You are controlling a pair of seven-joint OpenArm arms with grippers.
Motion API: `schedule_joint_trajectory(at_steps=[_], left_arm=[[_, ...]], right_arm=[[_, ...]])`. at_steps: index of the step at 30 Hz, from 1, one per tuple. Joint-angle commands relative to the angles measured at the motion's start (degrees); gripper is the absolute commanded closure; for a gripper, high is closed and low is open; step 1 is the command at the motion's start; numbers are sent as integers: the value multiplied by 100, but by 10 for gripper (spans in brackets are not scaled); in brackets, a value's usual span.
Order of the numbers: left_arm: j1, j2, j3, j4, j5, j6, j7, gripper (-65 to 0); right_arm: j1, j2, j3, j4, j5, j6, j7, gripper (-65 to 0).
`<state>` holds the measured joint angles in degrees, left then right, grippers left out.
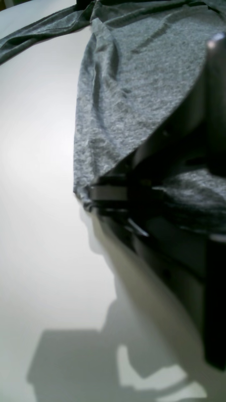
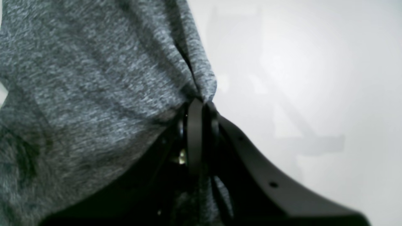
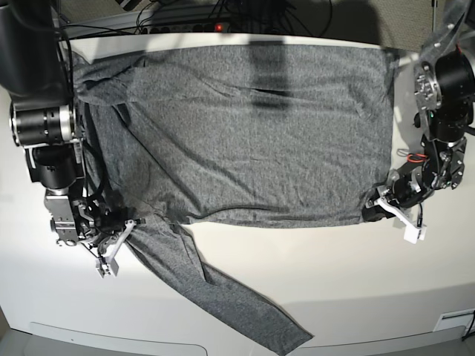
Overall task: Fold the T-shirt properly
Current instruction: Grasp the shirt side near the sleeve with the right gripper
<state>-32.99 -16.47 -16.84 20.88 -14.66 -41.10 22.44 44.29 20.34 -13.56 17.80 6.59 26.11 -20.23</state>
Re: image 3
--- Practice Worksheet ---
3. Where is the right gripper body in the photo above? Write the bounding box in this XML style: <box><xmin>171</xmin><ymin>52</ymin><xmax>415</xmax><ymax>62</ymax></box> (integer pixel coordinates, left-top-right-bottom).
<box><xmin>83</xmin><ymin>200</ymin><xmax>124</xmax><ymax>254</ymax></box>

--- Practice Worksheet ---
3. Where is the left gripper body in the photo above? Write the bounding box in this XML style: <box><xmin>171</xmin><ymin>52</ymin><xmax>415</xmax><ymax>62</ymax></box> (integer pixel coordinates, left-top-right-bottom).
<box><xmin>387</xmin><ymin>168</ymin><xmax>434</xmax><ymax>208</ymax></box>

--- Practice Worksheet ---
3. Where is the grey long-sleeve T-shirt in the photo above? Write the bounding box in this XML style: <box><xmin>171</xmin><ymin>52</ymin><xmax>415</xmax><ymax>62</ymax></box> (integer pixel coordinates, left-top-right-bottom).
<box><xmin>73</xmin><ymin>43</ymin><xmax>398</xmax><ymax>355</ymax></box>

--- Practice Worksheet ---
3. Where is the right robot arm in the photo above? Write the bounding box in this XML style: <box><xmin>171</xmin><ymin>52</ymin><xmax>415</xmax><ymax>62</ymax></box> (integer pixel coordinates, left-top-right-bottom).
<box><xmin>1</xmin><ymin>1</ymin><xmax>137</xmax><ymax>258</ymax></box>

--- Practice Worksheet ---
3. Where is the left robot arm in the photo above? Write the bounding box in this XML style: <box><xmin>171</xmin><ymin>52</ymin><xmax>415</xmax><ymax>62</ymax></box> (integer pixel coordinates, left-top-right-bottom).
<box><xmin>362</xmin><ymin>1</ymin><xmax>474</xmax><ymax>223</ymax></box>

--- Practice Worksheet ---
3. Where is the white label plate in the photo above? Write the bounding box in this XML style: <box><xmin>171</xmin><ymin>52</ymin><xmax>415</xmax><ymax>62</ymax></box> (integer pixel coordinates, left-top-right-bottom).
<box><xmin>433</xmin><ymin>309</ymin><xmax>474</xmax><ymax>332</ymax></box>

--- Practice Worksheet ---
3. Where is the white power strip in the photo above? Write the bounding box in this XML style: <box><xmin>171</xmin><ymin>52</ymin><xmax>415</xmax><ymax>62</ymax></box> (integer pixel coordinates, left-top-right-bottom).
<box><xmin>138</xmin><ymin>22</ymin><xmax>230</xmax><ymax>34</ymax></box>

